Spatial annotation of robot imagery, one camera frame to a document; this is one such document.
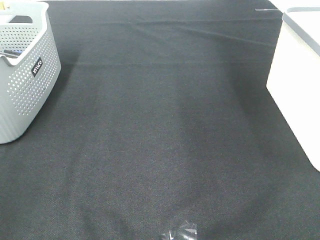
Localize grey perforated laundry basket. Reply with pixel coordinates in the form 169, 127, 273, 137
0, 1, 62, 144

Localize clothes inside basket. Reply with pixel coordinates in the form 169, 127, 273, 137
1, 49, 22, 59

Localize clear tape piece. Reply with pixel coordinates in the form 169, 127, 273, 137
157, 221, 198, 240

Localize black table cloth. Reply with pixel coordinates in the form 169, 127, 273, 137
0, 0, 320, 240

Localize white storage box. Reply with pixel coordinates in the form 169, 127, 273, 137
266, 5, 320, 170

